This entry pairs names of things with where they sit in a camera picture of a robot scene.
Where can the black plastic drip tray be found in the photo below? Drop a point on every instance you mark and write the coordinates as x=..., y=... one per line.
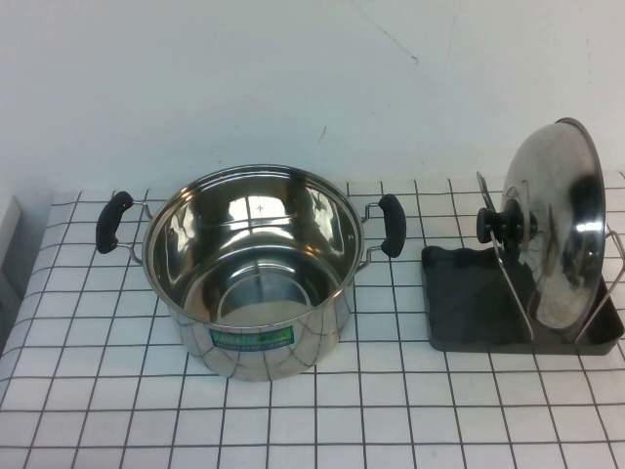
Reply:
x=464, y=312

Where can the white black-grid table mat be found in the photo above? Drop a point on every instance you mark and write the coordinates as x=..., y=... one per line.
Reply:
x=390, y=415

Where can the stainless steel pot lid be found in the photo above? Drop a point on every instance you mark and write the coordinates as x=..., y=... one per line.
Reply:
x=561, y=220

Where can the stainless steel cooking pot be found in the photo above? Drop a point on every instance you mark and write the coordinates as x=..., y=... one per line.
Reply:
x=273, y=352

